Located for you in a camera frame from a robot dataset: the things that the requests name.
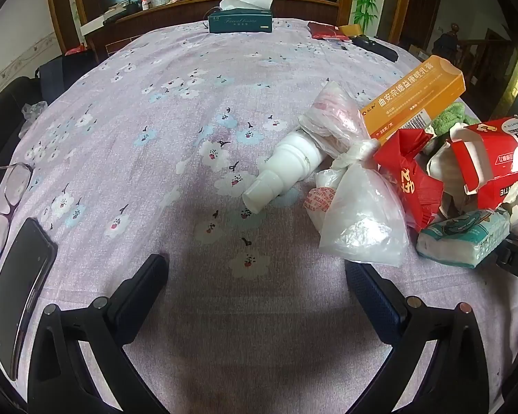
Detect floral pink tablecloth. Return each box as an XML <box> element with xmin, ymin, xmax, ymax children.
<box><xmin>0</xmin><ymin>18</ymin><xmax>518</xmax><ymax>414</ymax></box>

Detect red paper packet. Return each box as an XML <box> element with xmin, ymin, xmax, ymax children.
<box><xmin>373</xmin><ymin>128</ymin><xmax>445</xmax><ymax>234</ymax></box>

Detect crumpled clear plastic wrapper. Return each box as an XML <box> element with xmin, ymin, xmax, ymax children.
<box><xmin>21</xmin><ymin>100</ymin><xmax>49</xmax><ymax>125</ymax></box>

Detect green towel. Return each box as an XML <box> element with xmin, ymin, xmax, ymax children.
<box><xmin>431</xmin><ymin>102</ymin><xmax>480</xmax><ymax>135</ymax></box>

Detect eyeglasses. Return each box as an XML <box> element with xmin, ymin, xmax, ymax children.
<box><xmin>0</xmin><ymin>161</ymin><xmax>34</xmax><ymax>263</ymax></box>

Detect red envelope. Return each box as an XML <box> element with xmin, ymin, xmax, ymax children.
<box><xmin>308</xmin><ymin>21</ymin><xmax>350</xmax><ymax>40</ymax></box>

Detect red white carton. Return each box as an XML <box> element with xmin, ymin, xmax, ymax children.
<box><xmin>450</xmin><ymin>116</ymin><xmax>518</xmax><ymax>213</ymax></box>

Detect white plastic bottle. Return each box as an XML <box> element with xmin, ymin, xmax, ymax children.
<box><xmin>242</xmin><ymin>131</ymin><xmax>324</xmax><ymax>215</ymax></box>

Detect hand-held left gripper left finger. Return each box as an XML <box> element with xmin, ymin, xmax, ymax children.
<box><xmin>27</xmin><ymin>254</ymin><xmax>170</xmax><ymax>414</ymax></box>

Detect wet wipes pack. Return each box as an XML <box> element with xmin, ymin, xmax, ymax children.
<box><xmin>415</xmin><ymin>208</ymin><xmax>512</xmax><ymax>269</ymax></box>

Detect dark wooden door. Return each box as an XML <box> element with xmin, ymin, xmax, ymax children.
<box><xmin>398</xmin><ymin>0</ymin><xmax>443</xmax><ymax>53</ymax></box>

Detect black smartphone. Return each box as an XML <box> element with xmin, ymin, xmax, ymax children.
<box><xmin>0</xmin><ymin>218</ymin><xmax>58</xmax><ymax>381</ymax></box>

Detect black chair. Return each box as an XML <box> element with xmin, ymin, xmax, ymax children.
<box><xmin>0</xmin><ymin>75</ymin><xmax>43</xmax><ymax>182</ymax></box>

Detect black pouch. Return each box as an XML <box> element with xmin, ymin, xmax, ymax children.
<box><xmin>351</xmin><ymin>34</ymin><xmax>399</xmax><ymax>62</ymax></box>

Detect clear plastic bag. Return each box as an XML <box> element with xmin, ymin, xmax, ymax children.
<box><xmin>318</xmin><ymin>138</ymin><xmax>410</xmax><ymax>267</ymax></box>

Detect orange medicine box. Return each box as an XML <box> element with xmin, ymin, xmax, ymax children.
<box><xmin>361</xmin><ymin>55</ymin><xmax>466</xmax><ymax>144</ymax></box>

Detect red print plastic bag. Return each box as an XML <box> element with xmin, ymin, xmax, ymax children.
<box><xmin>303</xmin><ymin>168</ymin><xmax>344</xmax><ymax>226</ymax></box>

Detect teal tissue box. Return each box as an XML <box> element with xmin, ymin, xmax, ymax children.
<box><xmin>208</xmin><ymin>0</ymin><xmax>274</xmax><ymax>34</ymax></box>

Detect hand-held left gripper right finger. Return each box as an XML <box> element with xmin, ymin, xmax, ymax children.
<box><xmin>344</xmin><ymin>261</ymin><xmax>501</xmax><ymax>414</ymax></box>

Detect pink print plastic bag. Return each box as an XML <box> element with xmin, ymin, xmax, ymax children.
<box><xmin>299</xmin><ymin>80</ymin><xmax>373</xmax><ymax>157</ymax></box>

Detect wooden stair railing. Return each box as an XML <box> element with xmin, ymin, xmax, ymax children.
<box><xmin>433</xmin><ymin>25</ymin><xmax>515</xmax><ymax>92</ymax></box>

